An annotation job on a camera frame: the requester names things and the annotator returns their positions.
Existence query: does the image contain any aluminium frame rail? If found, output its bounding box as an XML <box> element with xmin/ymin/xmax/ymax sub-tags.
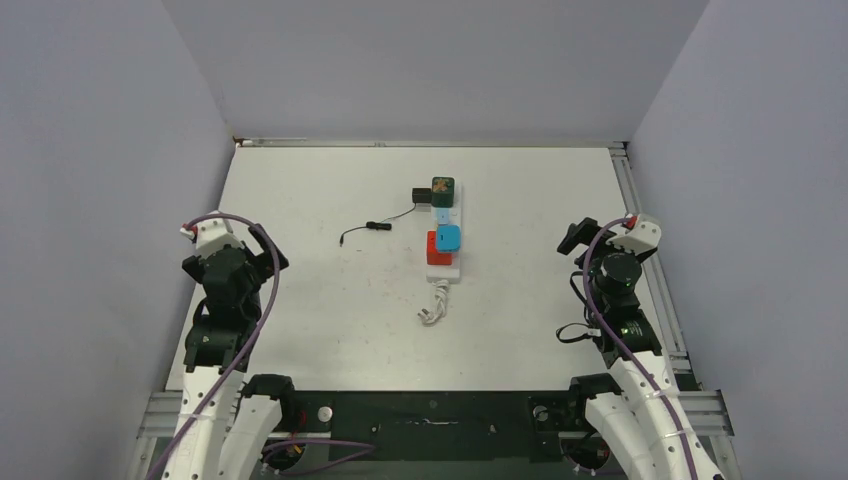
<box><xmin>609</xmin><ymin>142</ymin><xmax>694</xmax><ymax>375</ymax></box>

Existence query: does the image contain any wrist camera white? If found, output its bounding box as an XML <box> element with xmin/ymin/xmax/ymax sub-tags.
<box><xmin>615</xmin><ymin>213</ymin><xmax>662</xmax><ymax>258</ymax></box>
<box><xmin>180</xmin><ymin>218</ymin><xmax>240</xmax><ymax>258</ymax></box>

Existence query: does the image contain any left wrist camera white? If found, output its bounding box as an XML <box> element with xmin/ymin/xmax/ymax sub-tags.
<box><xmin>180</xmin><ymin>218</ymin><xmax>240</xmax><ymax>258</ymax></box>

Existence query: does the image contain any white power strip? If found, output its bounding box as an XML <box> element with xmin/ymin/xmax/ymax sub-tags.
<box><xmin>425</xmin><ymin>180</ymin><xmax>464</xmax><ymax>284</ymax></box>

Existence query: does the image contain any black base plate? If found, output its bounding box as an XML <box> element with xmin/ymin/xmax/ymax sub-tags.
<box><xmin>268</xmin><ymin>390</ymin><xmax>612</xmax><ymax>467</ymax></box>

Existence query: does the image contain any blue plug adapter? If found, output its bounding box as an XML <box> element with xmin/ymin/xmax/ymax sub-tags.
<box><xmin>436</xmin><ymin>224</ymin><xmax>462</xmax><ymax>253</ymax></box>

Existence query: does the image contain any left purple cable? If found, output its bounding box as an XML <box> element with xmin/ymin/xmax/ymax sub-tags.
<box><xmin>144</xmin><ymin>211</ymin><xmax>282</xmax><ymax>480</ymax></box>

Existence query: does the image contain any red cube socket adapter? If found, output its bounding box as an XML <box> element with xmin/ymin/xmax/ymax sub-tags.
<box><xmin>426</xmin><ymin>230</ymin><xmax>453</xmax><ymax>266</ymax></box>

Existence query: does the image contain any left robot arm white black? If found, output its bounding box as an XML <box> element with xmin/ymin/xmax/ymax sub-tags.
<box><xmin>150</xmin><ymin>213</ymin><xmax>298</xmax><ymax>479</ymax></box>

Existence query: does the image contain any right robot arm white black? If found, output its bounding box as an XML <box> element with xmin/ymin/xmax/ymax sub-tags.
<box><xmin>557</xmin><ymin>215</ymin><xmax>724</xmax><ymax>479</ymax></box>

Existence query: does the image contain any white power strip cord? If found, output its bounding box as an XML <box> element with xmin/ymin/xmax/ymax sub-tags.
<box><xmin>416</xmin><ymin>278</ymin><xmax>452</xmax><ymax>328</ymax></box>

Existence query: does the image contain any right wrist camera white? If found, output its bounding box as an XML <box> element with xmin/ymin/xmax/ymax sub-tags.
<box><xmin>615</xmin><ymin>213</ymin><xmax>662</xmax><ymax>258</ymax></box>

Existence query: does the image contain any green cube adapter dragon print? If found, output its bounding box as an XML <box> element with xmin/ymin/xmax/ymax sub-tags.
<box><xmin>430</xmin><ymin>176</ymin><xmax>456</xmax><ymax>208</ymax></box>

